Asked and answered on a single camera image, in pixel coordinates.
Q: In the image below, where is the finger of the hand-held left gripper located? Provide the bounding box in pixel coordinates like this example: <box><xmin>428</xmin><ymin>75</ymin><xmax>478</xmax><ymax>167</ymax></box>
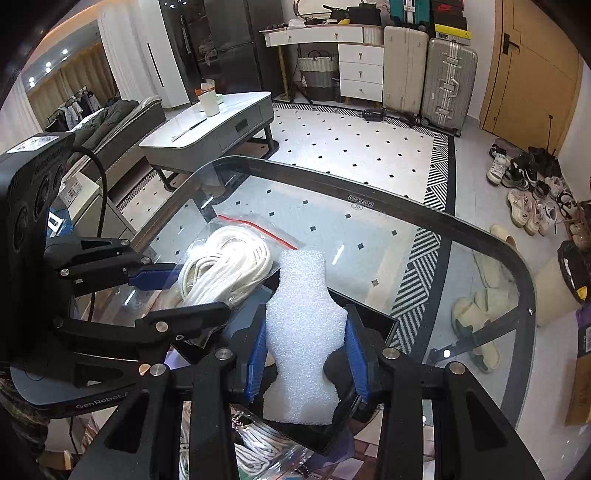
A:
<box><xmin>52</xmin><ymin>302</ymin><xmax>232</xmax><ymax>365</ymax></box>
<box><xmin>44</xmin><ymin>236</ymin><xmax>180</xmax><ymax>297</ymax></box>

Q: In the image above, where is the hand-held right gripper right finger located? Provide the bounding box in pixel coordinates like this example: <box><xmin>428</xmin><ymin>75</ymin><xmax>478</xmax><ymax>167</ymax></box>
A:
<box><xmin>344</xmin><ymin>305</ymin><xmax>546</xmax><ymax>480</ymax></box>

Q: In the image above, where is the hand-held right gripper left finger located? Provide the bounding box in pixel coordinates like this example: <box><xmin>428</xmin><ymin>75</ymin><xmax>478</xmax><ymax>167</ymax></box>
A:
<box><xmin>69</xmin><ymin>318</ymin><xmax>269</xmax><ymax>480</ymax></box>

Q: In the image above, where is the white foam piece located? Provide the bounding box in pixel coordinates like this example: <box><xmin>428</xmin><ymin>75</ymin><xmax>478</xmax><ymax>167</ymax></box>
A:
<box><xmin>264</xmin><ymin>249</ymin><xmax>349</xmax><ymax>424</ymax></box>

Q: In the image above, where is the clear bag of white rope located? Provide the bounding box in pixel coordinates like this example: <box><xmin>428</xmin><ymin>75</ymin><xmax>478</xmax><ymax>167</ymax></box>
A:
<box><xmin>178</xmin><ymin>213</ymin><xmax>298</xmax><ymax>310</ymax></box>

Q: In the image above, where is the black box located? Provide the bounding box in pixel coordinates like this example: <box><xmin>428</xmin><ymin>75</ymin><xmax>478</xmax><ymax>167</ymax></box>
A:
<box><xmin>185</xmin><ymin>277</ymin><xmax>400</xmax><ymax>457</ymax></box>

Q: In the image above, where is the person's left forearm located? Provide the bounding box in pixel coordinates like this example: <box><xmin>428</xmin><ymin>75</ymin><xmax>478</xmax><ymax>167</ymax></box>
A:
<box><xmin>0</xmin><ymin>364</ymin><xmax>51</xmax><ymax>467</ymax></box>

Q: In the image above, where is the grey bedside cabinet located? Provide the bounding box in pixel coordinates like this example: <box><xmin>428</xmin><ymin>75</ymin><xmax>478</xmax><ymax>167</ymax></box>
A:
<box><xmin>48</xmin><ymin>171</ymin><xmax>139</xmax><ymax>259</ymax></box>

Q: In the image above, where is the clothes rack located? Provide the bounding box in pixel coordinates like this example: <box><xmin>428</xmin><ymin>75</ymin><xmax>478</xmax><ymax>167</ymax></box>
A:
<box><xmin>44</xmin><ymin>90</ymin><xmax>100</xmax><ymax>132</ymax></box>

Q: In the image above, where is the grey mattress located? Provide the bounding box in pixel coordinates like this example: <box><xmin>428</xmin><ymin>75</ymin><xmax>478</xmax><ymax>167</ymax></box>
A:
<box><xmin>65</xmin><ymin>97</ymin><xmax>167</xmax><ymax>185</ymax></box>

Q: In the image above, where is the slim grey rod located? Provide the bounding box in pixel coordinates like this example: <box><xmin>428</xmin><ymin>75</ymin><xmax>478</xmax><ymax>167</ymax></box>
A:
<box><xmin>172</xmin><ymin>117</ymin><xmax>208</xmax><ymax>141</ymax></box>

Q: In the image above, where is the white coffee table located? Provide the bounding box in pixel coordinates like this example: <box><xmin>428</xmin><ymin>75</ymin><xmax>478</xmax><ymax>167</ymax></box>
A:
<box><xmin>139</xmin><ymin>91</ymin><xmax>280</xmax><ymax>192</ymax></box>

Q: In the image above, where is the white curtain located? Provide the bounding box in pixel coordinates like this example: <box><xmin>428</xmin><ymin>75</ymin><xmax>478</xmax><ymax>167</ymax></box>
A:
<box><xmin>97</xmin><ymin>2</ymin><xmax>155</xmax><ymax>104</ymax></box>

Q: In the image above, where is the white cup with orange lid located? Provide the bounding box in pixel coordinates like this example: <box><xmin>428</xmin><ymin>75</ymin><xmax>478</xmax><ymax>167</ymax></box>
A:
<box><xmin>199</xmin><ymin>78</ymin><xmax>220</xmax><ymax>117</ymax></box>

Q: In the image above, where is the white tower appliance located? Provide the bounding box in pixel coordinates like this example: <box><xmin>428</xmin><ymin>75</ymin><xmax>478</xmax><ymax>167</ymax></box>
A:
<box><xmin>139</xmin><ymin>9</ymin><xmax>192</xmax><ymax>109</ymax></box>

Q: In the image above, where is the beige round stool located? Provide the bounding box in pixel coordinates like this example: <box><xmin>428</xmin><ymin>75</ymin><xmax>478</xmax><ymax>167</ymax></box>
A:
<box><xmin>531</xmin><ymin>256</ymin><xmax>575</xmax><ymax>326</ymax></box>

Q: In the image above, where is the black white patterned rug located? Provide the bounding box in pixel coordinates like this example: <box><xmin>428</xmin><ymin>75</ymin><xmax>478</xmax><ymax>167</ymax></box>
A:
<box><xmin>115</xmin><ymin>102</ymin><xmax>458</xmax><ymax>333</ymax></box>

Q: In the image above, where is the cardboard box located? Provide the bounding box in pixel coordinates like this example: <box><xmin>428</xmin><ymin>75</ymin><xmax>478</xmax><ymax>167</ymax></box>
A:
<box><xmin>566</xmin><ymin>342</ymin><xmax>591</xmax><ymax>425</ymax></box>

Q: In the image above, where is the black round bag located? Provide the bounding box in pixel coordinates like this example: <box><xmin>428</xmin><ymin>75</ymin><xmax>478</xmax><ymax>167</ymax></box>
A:
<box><xmin>556</xmin><ymin>240</ymin><xmax>591</xmax><ymax>305</ymax></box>

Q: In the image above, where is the pile of shoes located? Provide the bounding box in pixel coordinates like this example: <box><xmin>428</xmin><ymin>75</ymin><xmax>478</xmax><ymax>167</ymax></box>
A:
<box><xmin>487</xmin><ymin>138</ymin><xmax>591</xmax><ymax>250</ymax></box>

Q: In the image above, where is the black refrigerator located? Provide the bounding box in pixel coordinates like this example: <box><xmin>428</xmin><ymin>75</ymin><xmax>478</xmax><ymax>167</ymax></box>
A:
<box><xmin>159</xmin><ymin>0</ymin><xmax>296</xmax><ymax>100</ymax></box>

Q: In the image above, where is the woven laundry basket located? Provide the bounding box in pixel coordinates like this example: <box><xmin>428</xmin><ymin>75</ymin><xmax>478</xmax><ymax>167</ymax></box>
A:
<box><xmin>298</xmin><ymin>51</ymin><xmax>335</xmax><ymax>102</ymax></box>

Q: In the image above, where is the white dresser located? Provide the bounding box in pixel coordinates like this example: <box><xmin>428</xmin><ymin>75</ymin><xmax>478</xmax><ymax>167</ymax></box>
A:
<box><xmin>259</xmin><ymin>24</ymin><xmax>386</xmax><ymax>104</ymax></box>

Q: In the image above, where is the silver suitcase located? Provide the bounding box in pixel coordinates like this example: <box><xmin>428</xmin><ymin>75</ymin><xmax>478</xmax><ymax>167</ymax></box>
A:
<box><xmin>421</xmin><ymin>37</ymin><xmax>478</xmax><ymax>137</ymax></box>

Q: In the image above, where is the beige suitcase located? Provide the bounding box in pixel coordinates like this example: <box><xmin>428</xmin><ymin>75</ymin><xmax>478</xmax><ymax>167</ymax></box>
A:
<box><xmin>383</xmin><ymin>25</ymin><xmax>430</xmax><ymax>116</ymax></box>

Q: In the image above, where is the wooden door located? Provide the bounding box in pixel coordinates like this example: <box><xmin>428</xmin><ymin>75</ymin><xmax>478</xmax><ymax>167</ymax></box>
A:
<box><xmin>480</xmin><ymin>0</ymin><xmax>585</xmax><ymax>139</ymax></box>

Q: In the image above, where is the stack of shoe boxes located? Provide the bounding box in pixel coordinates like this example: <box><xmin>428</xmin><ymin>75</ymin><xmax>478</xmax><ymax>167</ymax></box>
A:
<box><xmin>431</xmin><ymin>0</ymin><xmax>472</xmax><ymax>44</ymax></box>

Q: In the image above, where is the teal suitcase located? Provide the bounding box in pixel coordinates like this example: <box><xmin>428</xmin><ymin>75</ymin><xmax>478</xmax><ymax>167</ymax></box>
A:
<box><xmin>390</xmin><ymin>0</ymin><xmax>432</xmax><ymax>26</ymax></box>

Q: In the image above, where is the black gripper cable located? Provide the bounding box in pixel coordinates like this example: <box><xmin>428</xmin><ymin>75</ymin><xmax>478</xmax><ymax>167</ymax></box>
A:
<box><xmin>65</xmin><ymin>147</ymin><xmax>110</xmax><ymax>324</ymax></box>

